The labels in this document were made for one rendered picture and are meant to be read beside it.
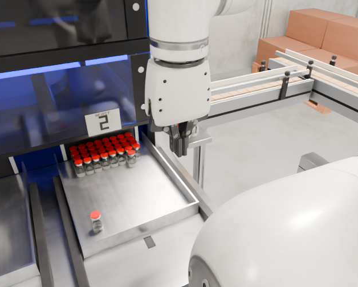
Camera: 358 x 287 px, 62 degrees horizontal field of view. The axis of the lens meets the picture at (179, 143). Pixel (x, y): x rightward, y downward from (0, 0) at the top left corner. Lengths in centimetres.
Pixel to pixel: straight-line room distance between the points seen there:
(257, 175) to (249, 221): 208
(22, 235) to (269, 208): 63
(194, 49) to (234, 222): 29
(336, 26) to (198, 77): 321
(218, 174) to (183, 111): 175
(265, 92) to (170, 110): 76
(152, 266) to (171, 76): 37
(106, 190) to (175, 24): 49
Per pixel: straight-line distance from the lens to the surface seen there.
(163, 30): 41
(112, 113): 77
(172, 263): 63
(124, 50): 73
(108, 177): 82
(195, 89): 46
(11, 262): 70
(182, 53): 41
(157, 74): 43
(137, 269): 62
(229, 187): 211
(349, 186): 20
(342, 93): 130
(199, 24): 41
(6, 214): 80
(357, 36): 348
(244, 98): 113
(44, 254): 66
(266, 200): 18
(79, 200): 77
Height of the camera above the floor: 140
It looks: 34 degrees down
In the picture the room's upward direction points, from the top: straight up
